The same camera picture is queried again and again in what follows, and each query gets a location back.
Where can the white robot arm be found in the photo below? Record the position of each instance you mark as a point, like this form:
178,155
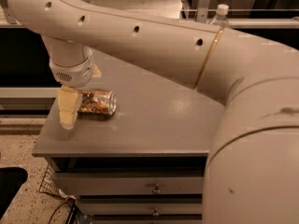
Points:
252,172

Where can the top grey drawer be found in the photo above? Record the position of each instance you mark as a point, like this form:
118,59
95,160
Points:
93,184

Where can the grey drawer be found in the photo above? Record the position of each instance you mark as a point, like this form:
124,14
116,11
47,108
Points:
93,184
146,207

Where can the black chair seat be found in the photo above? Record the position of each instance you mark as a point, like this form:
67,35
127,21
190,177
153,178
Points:
11,179

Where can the orange soda can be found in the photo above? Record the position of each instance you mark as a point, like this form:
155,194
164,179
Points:
98,102

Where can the wire mesh basket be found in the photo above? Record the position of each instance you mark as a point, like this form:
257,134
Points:
47,186

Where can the clear plastic water bottle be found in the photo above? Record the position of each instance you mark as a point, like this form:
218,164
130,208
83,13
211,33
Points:
221,16

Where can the grey drawer cabinet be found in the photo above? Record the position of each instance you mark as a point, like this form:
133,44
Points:
159,127

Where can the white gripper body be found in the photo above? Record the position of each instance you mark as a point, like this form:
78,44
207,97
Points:
74,76

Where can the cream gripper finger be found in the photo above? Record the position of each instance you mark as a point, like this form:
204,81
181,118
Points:
69,102
96,71

